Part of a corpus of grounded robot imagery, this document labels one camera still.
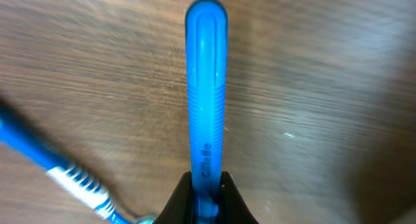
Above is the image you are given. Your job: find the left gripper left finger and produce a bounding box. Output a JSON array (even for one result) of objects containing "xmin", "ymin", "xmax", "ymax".
[{"xmin": 153, "ymin": 171, "xmax": 194, "ymax": 224}]

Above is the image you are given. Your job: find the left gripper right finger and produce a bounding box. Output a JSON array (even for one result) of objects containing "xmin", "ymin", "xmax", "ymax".
[{"xmin": 218, "ymin": 171, "xmax": 259, "ymax": 224}]

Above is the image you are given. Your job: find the blue white toothbrush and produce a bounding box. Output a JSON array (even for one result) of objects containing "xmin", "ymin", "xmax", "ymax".
[{"xmin": 0, "ymin": 105, "xmax": 157, "ymax": 224}]

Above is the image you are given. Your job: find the blue disposable razor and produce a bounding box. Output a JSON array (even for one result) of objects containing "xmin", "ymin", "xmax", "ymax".
[{"xmin": 185, "ymin": 0, "xmax": 228, "ymax": 223}]

